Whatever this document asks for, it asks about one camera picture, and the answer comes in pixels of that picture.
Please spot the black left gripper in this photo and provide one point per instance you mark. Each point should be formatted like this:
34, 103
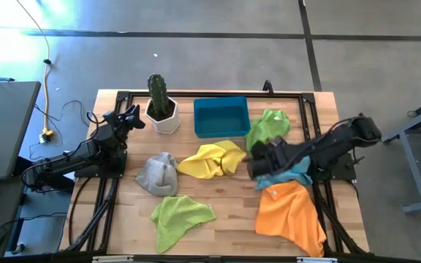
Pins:
117, 124

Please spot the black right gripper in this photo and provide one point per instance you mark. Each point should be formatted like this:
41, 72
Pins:
278, 157

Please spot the light blue microfiber towel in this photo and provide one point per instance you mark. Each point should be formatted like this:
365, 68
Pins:
287, 178

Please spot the green towel with white label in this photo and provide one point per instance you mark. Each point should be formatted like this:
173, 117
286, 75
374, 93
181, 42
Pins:
269, 126

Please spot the yellow microfiber towel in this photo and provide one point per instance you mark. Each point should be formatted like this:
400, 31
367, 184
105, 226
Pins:
210, 160

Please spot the grey microfiber towel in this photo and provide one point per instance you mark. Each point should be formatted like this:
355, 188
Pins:
157, 175

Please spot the orange microfiber towel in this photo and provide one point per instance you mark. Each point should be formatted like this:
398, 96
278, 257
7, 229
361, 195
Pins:
287, 215

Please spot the lime green microfiber towel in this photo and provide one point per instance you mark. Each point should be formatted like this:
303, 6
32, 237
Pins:
177, 219

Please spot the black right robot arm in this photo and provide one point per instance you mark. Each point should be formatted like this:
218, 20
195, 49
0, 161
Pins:
334, 144

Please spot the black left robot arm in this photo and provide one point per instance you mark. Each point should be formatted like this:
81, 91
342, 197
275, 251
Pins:
71, 159

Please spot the white plant pot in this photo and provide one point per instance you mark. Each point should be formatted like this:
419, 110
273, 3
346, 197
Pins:
166, 124

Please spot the tall green cactus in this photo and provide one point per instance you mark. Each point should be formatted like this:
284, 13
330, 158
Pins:
158, 93

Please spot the blue plastic bin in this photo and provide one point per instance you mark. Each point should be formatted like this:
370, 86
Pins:
221, 117

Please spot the yellow power plug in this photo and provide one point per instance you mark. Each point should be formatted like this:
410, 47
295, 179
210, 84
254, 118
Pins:
46, 133

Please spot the grey desk top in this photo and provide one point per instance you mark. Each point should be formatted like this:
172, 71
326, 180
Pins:
2, 128

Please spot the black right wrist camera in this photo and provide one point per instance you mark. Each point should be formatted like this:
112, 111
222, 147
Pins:
279, 141

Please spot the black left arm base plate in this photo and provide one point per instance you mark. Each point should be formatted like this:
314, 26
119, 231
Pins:
86, 171

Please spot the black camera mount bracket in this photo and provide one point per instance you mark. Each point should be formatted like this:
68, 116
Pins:
268, 87

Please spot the black aluminium table frame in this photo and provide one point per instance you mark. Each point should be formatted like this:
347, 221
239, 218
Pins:
214, 94

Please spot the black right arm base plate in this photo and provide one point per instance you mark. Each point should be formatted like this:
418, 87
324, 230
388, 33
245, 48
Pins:
344, 170

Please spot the silver rail bracket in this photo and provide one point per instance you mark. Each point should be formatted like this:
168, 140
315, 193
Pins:
316, 260
112, 259

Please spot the grey metal table frame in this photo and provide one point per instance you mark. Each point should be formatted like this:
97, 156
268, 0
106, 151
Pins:
416, 171

